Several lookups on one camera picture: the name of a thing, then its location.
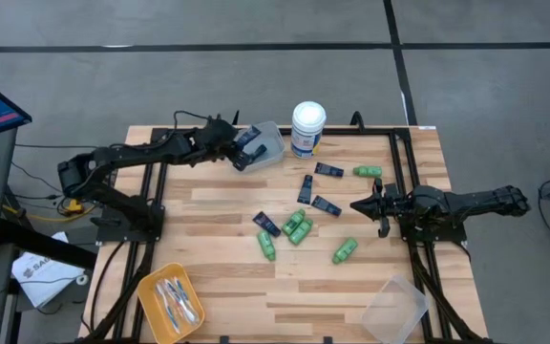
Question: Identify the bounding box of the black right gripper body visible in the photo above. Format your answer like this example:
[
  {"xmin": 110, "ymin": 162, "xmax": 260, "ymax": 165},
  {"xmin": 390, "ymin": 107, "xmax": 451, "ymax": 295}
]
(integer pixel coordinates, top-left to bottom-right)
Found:
[{"xmin": 372, "ymin": 177, "xmax": 417, "ymax": 239}]

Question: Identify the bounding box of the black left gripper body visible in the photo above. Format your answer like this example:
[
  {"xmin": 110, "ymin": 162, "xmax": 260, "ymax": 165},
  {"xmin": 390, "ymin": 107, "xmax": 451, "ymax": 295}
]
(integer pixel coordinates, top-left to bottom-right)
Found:
[{"xmin": 192, "ymin": 117, "xmax": 238, "ymax": 161}]

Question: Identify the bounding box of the small green bottle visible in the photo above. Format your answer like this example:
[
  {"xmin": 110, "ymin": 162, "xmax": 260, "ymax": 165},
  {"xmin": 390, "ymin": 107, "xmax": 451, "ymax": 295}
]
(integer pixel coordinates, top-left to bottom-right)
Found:
[
  {"xmin": 352, "ymin": 164, "xmax": 384, "ymax": 179},
  {"xmin": 331, "ymin": 237, "xmax": 359, "ymax": 265},
  {"xmin": 287, "ymin": 218, "xmax": 314, "ymax": 247},
  {"xmin": 256, "ymin": 230, "xmax": 277, "ymax": 262},
  {"xmin": 281, "ymin": 208, "xmax": 307, "ymax": 236}
]

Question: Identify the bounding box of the white wipes canister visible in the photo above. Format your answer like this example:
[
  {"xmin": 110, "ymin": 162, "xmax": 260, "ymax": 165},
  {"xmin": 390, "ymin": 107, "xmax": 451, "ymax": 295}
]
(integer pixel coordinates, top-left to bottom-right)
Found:
[{"xmin": 289, "ymin": 100, "xmax": 328, "ymax": 160}]

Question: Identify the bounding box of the grey plastic bin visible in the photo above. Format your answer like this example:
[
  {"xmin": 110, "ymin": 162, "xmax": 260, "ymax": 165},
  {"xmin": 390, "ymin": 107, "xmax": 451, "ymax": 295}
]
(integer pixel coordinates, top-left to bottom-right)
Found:
[{"xmin": 230, "ymin": 120, "xmax": 286, "ymax": 173}]

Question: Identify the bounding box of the clear plastic container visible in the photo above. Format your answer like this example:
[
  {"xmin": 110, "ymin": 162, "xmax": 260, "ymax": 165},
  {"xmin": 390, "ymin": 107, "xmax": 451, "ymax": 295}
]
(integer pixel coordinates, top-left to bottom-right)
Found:
[{"xmin": 360, "ymin": 273, "xmax": 430, "ymax": 344}]

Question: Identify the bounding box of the plastic wrapped toothbrush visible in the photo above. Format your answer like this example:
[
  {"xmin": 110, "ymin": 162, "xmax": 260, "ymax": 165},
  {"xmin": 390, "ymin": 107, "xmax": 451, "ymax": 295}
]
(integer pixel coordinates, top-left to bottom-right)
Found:
[
  {"xmin": 162, "ymin": 279, "xmax": 195, "ymax": 326},
  {"xmin": 154, "ymin": 280, "xmax": 181, "ymax": 334},
  {"xmin": 172, "ymin": 276, "xmax": 201, "ymax": 322}
]

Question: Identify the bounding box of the yellow plastic tray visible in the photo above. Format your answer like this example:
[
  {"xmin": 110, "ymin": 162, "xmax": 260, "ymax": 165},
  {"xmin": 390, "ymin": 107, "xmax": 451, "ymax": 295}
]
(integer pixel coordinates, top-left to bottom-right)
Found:
[{"xmin": 136, "ymin": 262, "xmax": 206, "ymax": 344}]

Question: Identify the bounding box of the black stand beam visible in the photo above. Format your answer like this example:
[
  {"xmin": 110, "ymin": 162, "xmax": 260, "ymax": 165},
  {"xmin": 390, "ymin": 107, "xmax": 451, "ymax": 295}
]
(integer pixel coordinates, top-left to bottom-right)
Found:
[{"xmin": 0, "ymin": 218, "xmax": 98, "ymax": 270}]

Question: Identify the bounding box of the white paper bag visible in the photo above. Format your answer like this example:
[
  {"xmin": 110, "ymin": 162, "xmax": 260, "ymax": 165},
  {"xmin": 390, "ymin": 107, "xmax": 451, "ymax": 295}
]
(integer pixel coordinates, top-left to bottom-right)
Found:
[{"xmin": 11, "ymin": 231, "xmax": 88, "ymax": 310}]

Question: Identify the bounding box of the yellow cable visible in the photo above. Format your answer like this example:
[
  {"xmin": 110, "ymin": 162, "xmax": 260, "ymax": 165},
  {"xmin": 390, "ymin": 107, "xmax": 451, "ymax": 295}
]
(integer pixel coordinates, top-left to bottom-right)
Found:
[{"xmin": 1, "ymin": 197, "xmax": 97, "ymax": 225}]

